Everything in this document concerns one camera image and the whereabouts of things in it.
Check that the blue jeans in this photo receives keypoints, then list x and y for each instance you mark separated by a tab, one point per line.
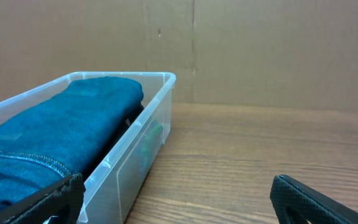
63	135

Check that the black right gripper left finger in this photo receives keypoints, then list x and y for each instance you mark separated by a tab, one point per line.
58	203

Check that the shiny blue green garment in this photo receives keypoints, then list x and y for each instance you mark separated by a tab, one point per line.
149	143

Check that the clear plastic storage bin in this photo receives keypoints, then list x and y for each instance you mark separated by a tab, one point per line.
112	188

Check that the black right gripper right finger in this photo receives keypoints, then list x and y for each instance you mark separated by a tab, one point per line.
296	203

